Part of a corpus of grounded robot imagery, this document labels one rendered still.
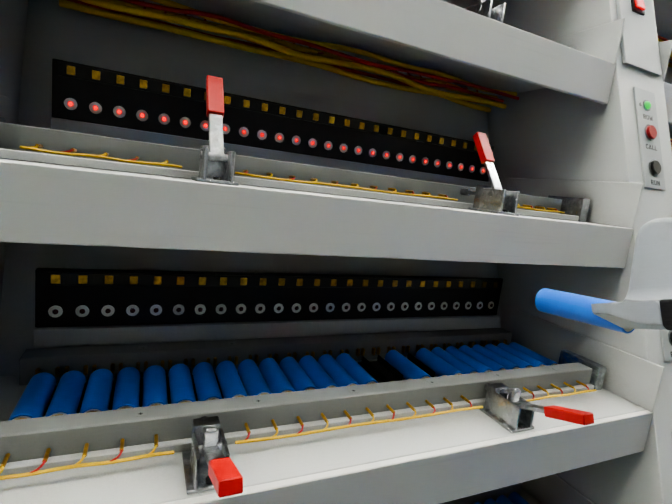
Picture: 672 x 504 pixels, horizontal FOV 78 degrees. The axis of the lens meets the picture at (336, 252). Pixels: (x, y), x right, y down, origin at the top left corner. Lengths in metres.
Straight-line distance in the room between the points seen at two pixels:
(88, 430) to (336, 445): 0.17
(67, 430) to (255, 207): 0.18
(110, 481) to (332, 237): 0.21
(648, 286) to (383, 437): 0.21
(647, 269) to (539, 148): 0.40
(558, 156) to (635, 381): 0.29
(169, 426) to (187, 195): 0.16
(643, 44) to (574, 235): 0.28
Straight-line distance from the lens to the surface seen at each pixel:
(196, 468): 0.29
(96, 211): 0.29
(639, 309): 0.28
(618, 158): 0.59
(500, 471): 0.42
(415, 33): 0.43
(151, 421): 0.33
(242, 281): 0.44
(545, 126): 0.66
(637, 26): 0.68
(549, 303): 0.34
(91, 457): 0.33
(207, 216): 0.29
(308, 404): 0.35
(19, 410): 0.37
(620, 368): 0.58
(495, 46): 0.49
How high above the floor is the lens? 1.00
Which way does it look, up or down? 7 degrees up
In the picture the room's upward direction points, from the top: 1 degrees counter-clockwise
